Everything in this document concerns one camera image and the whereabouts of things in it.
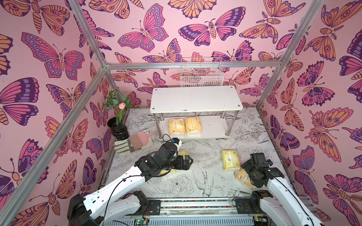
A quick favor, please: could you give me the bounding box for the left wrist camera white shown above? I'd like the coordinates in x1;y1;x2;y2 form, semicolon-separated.
171;137;182;151

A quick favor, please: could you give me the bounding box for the white two-tier shelf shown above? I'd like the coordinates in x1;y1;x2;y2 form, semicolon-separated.
150;86;243;140

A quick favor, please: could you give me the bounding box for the black vase with plant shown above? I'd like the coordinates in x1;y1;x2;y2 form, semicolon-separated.
105;89;132;141

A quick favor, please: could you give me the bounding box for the pink brush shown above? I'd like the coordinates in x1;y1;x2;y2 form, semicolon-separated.
130;131;156;151

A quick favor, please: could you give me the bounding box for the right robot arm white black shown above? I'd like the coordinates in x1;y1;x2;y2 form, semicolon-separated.
232;153;324;226

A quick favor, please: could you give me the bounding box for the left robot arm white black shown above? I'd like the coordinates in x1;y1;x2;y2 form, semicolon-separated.
67;138;193;226

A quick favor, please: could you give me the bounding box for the orange tissue pack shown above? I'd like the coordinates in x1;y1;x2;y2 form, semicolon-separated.
235;169;254;188
185;116;202;135
168;118;185;136

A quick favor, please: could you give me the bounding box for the white wire basket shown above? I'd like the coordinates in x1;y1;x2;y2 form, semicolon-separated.
180;57;224;87

